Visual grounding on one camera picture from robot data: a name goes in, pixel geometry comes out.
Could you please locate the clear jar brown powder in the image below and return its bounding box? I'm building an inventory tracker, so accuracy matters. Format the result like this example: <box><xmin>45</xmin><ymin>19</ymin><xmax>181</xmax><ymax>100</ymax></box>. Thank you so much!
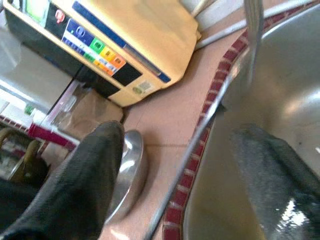
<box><xmin>42</xmin><ymin>79</ymin><xmax>125</xmax><ymax>141</ymax></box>

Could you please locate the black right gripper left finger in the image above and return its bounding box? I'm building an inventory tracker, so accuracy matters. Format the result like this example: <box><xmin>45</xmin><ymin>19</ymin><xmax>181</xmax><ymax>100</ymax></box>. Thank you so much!
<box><xmin>0</xmin><ymin>120</ymin><xmax>125</xmax><ymax>240</ymax></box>

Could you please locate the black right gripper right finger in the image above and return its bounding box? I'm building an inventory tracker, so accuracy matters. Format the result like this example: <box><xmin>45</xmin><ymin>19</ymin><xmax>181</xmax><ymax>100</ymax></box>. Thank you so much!
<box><xmin>231</xmin><ymin>123</ymin><xmax>320</xmax><ymax>240</ymax></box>

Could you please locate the grey hose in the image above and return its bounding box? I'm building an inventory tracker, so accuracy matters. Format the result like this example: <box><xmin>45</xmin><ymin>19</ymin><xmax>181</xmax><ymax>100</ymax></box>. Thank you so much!
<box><xmin>194</xmin><ymin>19</ymin><xmax>248</xmax><ymax>51</ymax></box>

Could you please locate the large steel bowl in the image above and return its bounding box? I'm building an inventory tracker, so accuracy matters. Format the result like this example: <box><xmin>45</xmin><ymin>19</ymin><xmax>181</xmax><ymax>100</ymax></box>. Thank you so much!
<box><xmin>104</xmin><ymin>129</ymin><xmax>148</xmax><ymax>223</ymax></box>

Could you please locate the steel sink basin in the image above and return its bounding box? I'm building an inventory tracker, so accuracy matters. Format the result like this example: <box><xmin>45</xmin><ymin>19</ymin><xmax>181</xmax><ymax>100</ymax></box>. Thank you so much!
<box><xmin>149</xmin><ymin>2</ymin><xmax>320</xmax><ymax>240</ymax></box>

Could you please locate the silver faucet pipe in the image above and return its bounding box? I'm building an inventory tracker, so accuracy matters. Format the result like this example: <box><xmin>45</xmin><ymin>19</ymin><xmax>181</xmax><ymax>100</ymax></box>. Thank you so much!
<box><xmin>243</xmin><ymin>0</ymin><xmax>265</xmax><ymax>86</ymax></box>

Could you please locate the white plastic container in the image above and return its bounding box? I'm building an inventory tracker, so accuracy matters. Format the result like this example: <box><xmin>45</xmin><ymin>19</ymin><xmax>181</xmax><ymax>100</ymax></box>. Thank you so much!
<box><xmin>0</xmin><ymin>27</ymin><xmax>73</xmax><ymax>113</ymax></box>

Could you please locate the red box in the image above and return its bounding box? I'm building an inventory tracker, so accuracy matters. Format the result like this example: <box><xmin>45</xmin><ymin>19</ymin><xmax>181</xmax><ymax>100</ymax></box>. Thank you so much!
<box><xmin>27</xmin><ymin>122</ymin><xmax>78</xmax><ymax>151</ymax></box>

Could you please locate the beige water ionizer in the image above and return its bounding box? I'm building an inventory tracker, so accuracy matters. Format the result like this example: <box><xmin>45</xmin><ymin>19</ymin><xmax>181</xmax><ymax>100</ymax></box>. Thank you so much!
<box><xmin>3</xmin><ymin>0</ymin><xmax>202</xmax><ymax>108</ymax></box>

